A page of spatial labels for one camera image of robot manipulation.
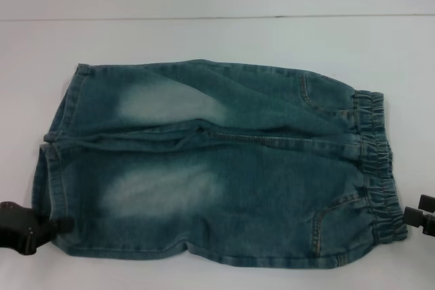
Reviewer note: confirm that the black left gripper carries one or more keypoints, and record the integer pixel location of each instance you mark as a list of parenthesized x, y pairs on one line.
[(20, 229)]

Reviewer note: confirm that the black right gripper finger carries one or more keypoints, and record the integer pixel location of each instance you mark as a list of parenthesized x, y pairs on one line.
[(412, 217), (428, 202)]

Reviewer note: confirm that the blue denim shorts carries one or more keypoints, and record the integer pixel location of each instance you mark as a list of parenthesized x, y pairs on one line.
[(221, 184)]

